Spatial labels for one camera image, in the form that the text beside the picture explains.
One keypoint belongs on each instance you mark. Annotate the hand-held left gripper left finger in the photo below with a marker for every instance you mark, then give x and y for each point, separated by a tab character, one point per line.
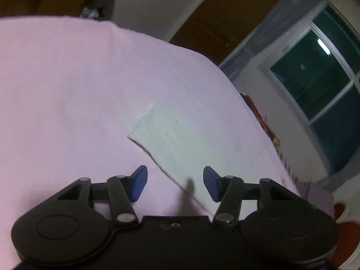
139	184

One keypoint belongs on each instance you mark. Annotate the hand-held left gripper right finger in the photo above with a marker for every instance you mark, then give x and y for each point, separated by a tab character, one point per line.
211	184

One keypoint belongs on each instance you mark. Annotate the white small garment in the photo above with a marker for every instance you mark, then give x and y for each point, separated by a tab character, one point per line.
168	143

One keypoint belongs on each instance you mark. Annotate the striped pillow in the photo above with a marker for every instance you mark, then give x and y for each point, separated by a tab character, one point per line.
289	168

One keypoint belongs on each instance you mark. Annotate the pink floral bed sheet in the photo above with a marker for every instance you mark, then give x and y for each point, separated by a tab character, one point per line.
56	90

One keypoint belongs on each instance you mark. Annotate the grey-blue curtain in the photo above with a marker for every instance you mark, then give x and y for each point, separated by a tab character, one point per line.
343	180
281	19

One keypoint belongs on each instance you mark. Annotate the white headboard with red shapes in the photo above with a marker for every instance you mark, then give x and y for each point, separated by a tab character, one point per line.
350	230

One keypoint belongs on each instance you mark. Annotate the white framed window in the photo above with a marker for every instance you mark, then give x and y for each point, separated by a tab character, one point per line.
315	73

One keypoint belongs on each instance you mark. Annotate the brown wooden door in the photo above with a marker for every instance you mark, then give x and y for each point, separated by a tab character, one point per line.
225	14

